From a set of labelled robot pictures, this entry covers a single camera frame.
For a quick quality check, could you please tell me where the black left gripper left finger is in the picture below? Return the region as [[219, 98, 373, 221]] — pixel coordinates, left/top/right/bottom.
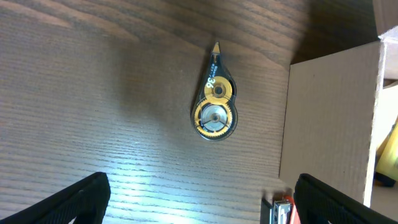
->
[[1, 172, 111, 224]]

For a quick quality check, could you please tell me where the yellow highlighter pen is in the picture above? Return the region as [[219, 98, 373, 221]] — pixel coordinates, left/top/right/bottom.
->
[[374, 120, 397, 187]]

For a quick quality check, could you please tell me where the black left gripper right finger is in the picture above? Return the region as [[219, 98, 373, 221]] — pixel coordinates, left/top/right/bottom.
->
[[294, 174, 397, 224]]

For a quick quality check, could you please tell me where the open cardboard box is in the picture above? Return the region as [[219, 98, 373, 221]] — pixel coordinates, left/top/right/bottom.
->
[[279, 27, 397, 219]]

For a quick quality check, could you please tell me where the red black stapler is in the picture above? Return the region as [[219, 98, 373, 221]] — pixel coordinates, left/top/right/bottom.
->
[[260, 196, 301, 224]]

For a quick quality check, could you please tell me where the black yellow correction tape dispenser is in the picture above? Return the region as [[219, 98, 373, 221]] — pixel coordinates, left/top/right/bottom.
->
[[191, 41, 238, 141]]

